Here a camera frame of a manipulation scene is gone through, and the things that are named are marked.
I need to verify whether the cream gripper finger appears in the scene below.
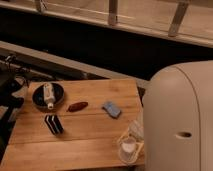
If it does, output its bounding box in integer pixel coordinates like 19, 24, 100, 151
133, 141, 144, 161
117, 128, 129, 144

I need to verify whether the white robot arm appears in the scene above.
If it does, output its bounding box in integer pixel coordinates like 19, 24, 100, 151
118, 60, 213, 171

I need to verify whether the blue eraser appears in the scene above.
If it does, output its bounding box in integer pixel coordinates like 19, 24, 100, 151
102, 101, 121, 118

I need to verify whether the black white striped object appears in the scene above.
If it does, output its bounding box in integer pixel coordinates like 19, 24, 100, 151
44, 115, 63, 134

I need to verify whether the white tube on plate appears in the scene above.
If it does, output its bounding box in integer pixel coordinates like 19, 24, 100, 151
43, 83, 55, 110

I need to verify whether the metal railing frame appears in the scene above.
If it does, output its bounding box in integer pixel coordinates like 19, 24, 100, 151
0, 0, 213, 48

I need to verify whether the black equipment with cables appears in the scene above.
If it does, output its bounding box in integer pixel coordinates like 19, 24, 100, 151
0, 54, 31, 161

